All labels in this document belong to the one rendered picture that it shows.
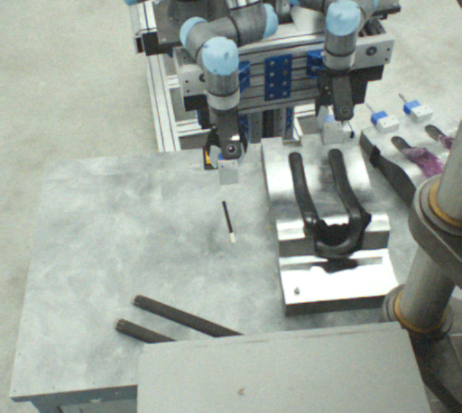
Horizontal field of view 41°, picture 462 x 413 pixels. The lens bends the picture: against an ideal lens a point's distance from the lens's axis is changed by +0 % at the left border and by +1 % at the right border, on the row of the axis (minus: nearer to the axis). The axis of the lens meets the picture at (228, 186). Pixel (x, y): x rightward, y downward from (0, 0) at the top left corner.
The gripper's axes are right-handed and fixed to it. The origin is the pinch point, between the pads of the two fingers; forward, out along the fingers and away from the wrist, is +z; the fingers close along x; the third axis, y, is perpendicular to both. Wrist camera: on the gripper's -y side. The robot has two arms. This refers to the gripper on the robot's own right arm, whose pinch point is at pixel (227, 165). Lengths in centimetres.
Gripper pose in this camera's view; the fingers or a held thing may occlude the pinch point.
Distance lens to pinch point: 155.9
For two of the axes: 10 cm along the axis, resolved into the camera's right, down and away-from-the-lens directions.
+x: -10.0, 0.9, -0.2
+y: -0.8, -7.6, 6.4
